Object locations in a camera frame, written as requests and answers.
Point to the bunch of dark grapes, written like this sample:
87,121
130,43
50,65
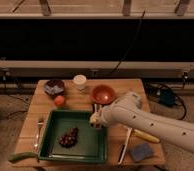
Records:
69,139

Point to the blue sponge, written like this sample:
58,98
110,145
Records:
141,152

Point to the white dish brush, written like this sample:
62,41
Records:
124,146

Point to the dark bowl with blue cloth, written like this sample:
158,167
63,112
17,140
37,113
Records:
54,87

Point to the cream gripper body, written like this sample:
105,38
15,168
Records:
94,119

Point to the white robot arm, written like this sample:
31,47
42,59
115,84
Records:
127,110

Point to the red bowl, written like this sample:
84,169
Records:
102,94

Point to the green plastic tray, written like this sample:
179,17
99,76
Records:
91,146

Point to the yellow handled brush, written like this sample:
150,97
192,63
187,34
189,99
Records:
145,136

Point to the silver fork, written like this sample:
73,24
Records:
39,127

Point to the orange fruit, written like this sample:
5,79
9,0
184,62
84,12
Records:
59,101

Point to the green pea pod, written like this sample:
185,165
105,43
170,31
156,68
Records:
21,156

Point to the white lidded jar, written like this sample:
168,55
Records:
80,82

